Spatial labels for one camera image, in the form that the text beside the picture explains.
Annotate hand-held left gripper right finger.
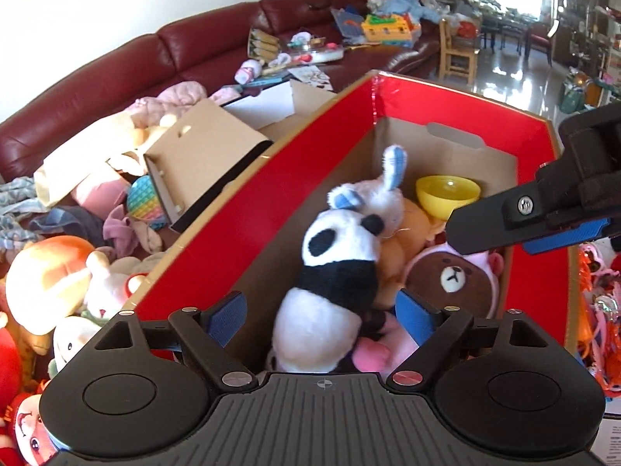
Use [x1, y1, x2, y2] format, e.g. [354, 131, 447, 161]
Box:
[385, 289, 564, 391]

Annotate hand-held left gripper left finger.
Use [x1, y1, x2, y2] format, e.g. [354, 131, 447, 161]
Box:
[94, 290, 258, 391]

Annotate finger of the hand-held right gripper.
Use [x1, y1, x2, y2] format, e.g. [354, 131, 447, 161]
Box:
[445, 182, 611, 256]

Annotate black and white panda plush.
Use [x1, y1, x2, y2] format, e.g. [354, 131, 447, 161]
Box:
[266, 208, 389, 374]

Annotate red cardboard box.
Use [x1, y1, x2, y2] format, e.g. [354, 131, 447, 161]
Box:
[119, 69, 581, 376]

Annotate yellow plastic bowl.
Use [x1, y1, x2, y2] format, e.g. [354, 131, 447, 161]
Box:
[415, 175, 482, 223]

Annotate pink plush toy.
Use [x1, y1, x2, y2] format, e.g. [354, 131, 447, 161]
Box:
[350, 318, 419, 374]

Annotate brown bear plush pink hood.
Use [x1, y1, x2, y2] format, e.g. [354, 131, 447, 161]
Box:
[402, 244, 506, 322]

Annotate teal bag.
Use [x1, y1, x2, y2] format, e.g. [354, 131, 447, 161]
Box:
[562, 70, 608, 113]

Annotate orange teddy plush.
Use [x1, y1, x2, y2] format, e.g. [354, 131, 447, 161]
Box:
[376, 198, 435, 312]

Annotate white bunny plush blue ears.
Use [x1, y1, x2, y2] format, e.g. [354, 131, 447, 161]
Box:
[326, 144, 409, 236]

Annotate white rabbit plush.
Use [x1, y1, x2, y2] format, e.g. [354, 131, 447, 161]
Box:
[83, 251, 147, 322]

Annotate mauve cloth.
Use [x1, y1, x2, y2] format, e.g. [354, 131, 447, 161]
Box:
[103, 203, 165, 259]

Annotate rainbow pop fidget toy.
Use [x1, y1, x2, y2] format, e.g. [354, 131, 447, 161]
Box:
[125, 175, 169, 230]

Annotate open brown cardboard box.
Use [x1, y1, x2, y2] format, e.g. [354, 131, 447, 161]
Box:
[142, 80, 341, 233]

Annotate dark dining table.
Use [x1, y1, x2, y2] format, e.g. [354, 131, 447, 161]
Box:
[479, 10, 556, 56]

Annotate wooden chair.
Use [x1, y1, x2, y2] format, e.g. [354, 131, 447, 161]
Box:
[438, 17, 482, 84]

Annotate peach shaped plush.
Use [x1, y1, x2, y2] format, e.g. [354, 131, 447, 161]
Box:
[5, 235, 97, 337]

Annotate grey cloth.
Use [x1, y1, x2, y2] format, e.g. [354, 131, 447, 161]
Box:
[28, 205, 106, 249]

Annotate cream plush pillow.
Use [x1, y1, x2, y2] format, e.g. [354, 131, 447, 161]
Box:
[33, 125, 149, 207]

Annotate yellow toy block set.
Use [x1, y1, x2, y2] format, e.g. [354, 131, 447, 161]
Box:
[360, 12, 422, 50]

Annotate pink fluffy garment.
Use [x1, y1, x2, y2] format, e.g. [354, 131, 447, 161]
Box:
[125, 80, 210, 131]

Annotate red plush doll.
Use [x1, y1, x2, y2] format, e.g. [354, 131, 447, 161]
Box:
[0, 392, 58, 466]

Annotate light blue cloth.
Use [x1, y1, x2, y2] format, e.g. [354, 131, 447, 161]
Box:
[377, 0, 443, 24]

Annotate plaid cloth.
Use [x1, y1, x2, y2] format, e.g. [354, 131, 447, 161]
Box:
[0, 176, 50, 254]

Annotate small baby doll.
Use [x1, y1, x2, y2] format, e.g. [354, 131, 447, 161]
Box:
[234, 58, 264, 87]

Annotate brown leather sofa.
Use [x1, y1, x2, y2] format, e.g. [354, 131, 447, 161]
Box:
[0, 0, 443, 207]

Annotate boxed book set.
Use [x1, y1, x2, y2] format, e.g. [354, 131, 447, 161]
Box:
[246, 26, 283, 60]

